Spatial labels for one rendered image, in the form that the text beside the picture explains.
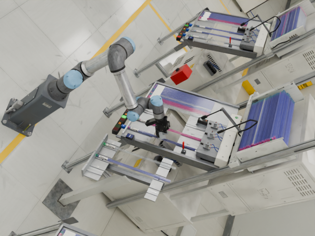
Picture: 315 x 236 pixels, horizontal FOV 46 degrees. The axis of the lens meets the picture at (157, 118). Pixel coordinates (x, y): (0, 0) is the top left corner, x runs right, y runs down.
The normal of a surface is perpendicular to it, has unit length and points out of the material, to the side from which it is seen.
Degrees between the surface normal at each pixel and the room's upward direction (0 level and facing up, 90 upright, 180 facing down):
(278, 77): 90
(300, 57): 90
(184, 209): 0
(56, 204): 0
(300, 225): 90
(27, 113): 90
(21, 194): 0
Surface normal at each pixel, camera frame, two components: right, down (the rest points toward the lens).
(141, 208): -0.36, 0.62
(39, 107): -0.12, 0.82
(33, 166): 0.69, -0.33
